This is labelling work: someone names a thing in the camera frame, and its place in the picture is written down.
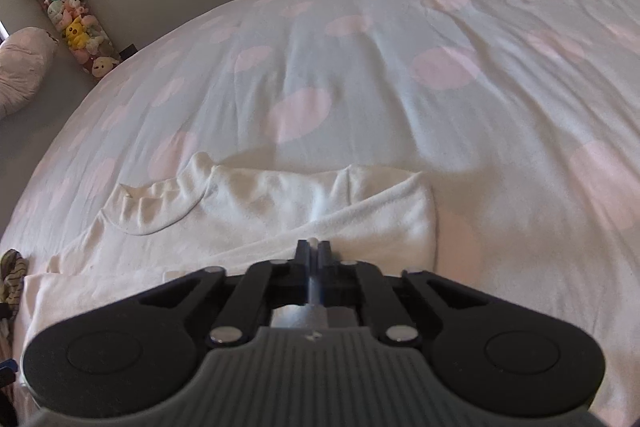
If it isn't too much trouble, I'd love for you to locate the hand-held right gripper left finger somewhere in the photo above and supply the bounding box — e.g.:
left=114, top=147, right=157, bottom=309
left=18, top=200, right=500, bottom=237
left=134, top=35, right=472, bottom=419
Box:
left=137, top=241, right=313, bottom=348

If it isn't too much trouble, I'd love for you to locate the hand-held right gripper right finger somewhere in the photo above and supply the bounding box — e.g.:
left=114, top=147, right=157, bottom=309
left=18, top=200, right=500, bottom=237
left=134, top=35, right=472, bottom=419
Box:
left=317, top=242, right=493, bottom=348

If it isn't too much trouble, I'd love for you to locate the white long-sleeve top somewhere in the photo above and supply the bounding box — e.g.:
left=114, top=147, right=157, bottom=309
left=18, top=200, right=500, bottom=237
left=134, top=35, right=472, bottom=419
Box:
left=20, top=151, right=440, bottom=333

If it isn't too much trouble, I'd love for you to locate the bed with pink-dotted sheet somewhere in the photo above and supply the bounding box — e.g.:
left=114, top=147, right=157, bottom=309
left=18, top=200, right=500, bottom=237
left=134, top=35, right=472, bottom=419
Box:
left=0, top=0, right=640, bottom=427

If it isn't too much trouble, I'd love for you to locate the striped cloth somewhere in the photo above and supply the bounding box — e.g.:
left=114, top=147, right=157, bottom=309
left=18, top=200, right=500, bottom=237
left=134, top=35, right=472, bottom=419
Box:
left=0, top=249, right=29, bottom=323

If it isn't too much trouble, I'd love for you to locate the clear tube of plush toys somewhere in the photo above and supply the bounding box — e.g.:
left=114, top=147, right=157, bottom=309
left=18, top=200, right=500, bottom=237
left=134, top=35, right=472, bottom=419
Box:
left=20, top=0, right=123, bottom=80

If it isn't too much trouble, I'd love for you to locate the pink plush pillow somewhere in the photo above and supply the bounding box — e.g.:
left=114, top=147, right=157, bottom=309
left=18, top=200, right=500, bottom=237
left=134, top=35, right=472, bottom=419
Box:
left=0, top=27, right=57, bottom=118

